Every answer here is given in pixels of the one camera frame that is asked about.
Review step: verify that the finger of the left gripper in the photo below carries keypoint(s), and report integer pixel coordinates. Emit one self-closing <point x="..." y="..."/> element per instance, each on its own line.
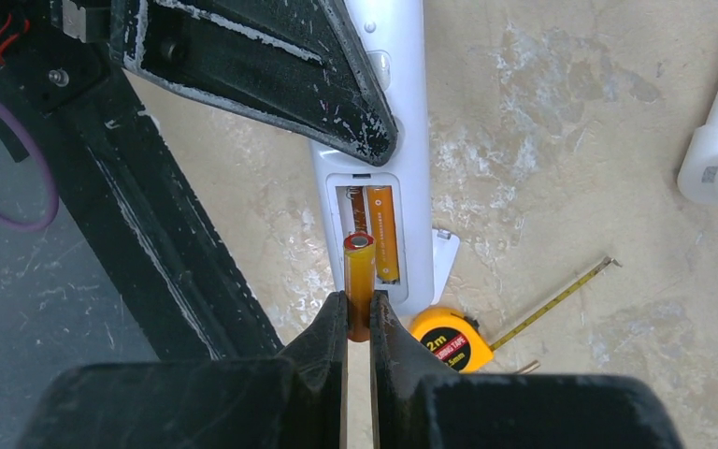
<point x="300" y="66"/>

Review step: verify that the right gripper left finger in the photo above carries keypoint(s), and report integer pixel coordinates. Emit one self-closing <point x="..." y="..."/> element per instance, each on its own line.
<point x="315" y="410"/>

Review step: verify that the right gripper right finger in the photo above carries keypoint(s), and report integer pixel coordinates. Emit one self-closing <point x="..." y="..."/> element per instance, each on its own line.
<point x="401" y="373"/>

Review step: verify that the yellow tape measure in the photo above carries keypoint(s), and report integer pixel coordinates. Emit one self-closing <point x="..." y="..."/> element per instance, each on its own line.
<point x="454" y="338"/>

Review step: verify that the white remote control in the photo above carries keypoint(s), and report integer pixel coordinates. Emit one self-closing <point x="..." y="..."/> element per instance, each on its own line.
<point x="392" y="34"/>

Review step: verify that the small brown allen key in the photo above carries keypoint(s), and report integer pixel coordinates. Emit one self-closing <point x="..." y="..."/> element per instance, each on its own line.
<point x="528" y="368"/>

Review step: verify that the white battery cover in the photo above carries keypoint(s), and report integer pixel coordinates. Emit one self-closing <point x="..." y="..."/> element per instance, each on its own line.
<point x="446" y="245"/>

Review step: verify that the orange AAA battery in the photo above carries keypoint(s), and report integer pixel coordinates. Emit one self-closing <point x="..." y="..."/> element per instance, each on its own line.
<point x="382" y="221"/>
<point x="359" y="282"/>

